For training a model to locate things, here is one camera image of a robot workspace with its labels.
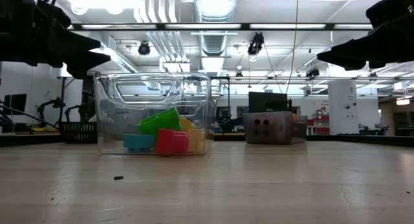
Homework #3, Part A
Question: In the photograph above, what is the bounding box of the white round pillar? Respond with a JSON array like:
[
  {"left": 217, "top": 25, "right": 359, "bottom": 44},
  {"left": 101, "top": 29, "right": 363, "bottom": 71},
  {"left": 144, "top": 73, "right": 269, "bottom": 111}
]
[{"left": 328, "top": 80, "right": 360, "bottom": 136}]

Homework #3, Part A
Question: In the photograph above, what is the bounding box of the black plastic basket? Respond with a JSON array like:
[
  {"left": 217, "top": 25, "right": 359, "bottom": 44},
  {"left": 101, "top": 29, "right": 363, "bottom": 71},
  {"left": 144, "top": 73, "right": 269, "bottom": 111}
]
[{"left": 60, "top": 121, "right": 98, "bottom": 144}]

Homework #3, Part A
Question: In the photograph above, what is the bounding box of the black ceiling camera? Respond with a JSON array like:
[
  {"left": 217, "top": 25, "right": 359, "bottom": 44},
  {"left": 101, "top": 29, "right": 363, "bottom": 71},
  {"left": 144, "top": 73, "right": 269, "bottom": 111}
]
[{"left": 138, "top": 41, "right": 151, "bottom": 56}]

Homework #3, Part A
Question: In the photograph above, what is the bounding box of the short green toy brick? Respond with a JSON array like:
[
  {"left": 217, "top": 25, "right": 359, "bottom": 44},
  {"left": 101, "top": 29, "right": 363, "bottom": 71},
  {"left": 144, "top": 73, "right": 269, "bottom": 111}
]
[{"left": 138, "top": 107, "right": 182, "bottom": 136}]

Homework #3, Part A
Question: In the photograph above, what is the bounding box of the black desk monitor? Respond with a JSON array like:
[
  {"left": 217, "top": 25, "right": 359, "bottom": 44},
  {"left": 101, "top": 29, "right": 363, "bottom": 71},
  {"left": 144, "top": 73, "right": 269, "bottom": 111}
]
[{"left": 248, "top": 91, "right": 289, "bottom": 113}]

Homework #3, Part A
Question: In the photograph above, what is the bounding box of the silver ventilation duct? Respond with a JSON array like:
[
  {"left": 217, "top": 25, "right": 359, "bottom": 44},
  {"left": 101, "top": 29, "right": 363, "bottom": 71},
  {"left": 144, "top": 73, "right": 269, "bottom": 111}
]
[{"left": 193, "top": 0, "right": 239, "bottom": 56}]

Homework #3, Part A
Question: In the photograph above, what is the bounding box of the small yellow toy brick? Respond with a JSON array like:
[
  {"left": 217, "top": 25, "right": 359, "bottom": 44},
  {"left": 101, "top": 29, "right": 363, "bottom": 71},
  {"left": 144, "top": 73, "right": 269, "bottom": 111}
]
[{"left": 187, "top": 129, "right": 206, "bottom": 155}]

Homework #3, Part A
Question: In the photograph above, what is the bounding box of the black overhead camera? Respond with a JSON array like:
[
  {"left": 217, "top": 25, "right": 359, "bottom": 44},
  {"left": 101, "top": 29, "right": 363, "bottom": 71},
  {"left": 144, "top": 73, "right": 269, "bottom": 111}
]
[{"left": 247, "top": 32, "right": 265, "bottom": 62}]

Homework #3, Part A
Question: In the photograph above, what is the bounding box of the blue toy brick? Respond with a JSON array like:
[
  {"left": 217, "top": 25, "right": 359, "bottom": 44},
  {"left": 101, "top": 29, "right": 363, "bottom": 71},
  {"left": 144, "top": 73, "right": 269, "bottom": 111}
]
[{"left": 123, "top": 133, "right": 156, "bottom": 153}]

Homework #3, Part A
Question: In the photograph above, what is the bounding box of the red toy brick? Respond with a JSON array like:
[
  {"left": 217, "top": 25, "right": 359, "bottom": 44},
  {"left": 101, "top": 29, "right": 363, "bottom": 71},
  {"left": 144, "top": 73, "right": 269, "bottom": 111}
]
[{"left": 157, "top": 128, "right": 190, "bottom": 155}]

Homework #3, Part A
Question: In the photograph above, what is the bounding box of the clear plastic bin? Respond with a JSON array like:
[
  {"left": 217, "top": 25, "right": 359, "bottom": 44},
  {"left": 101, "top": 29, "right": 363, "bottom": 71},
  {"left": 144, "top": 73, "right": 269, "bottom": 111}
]
[{"left": 93, "top": 72, "right": 217, "bottom": 157}]

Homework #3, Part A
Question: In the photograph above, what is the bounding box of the black wall monitor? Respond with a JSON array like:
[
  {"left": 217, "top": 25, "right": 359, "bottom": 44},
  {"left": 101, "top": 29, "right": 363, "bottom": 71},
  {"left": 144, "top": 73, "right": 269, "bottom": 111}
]
[{"left": 2, "top": 93, "right": 28, "bottom": 116}]

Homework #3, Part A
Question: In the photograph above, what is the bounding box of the red shelf rack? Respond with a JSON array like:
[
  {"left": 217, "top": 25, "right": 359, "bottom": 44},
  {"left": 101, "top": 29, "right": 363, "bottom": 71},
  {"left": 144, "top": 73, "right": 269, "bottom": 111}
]
[{"left": 307, "top": 113, "right": 329, "bottom": 134}]

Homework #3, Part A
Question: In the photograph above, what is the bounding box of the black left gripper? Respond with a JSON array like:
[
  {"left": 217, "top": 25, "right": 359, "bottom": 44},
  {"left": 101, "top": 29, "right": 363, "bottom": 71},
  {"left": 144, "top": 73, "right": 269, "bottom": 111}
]
[{"left": 0, "top": 0, "right": 111, "bottom": 80}]

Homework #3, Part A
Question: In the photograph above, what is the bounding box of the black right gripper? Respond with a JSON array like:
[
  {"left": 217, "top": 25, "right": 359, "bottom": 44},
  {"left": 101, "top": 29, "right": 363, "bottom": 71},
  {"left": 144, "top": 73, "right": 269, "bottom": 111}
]
[{"left": 316, "top": 0, "right": 414, "bottom": 71}]

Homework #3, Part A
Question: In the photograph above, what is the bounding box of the long yellow toy brick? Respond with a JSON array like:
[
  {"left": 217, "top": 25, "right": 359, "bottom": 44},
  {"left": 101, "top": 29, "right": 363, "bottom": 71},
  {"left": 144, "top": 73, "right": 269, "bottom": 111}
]
[{"left": 179, "top": 117, "right": 197, "bottom": 131}]

